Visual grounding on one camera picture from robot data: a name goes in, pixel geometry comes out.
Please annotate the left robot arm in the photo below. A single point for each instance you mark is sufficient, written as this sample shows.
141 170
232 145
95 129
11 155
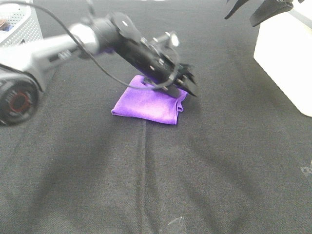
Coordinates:
24 67

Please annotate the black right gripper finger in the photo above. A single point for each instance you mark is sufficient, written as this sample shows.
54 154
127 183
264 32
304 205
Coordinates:
232 6
268 9

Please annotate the grey perforated basket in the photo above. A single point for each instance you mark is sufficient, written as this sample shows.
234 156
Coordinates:
22 24

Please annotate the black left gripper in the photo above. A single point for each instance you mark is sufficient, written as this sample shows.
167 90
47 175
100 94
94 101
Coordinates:
161 67

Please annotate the black table cloth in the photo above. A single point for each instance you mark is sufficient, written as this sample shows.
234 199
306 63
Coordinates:
231 165

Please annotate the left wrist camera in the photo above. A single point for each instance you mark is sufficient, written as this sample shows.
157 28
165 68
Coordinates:
168 39

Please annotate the white storage box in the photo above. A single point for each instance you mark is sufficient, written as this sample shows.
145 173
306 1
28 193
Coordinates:
284 51

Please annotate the purple microfibre towel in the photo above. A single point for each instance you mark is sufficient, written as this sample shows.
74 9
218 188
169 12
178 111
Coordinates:
150 105

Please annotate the clear tape piece right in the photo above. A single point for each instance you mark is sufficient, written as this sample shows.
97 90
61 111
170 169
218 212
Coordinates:
307 170

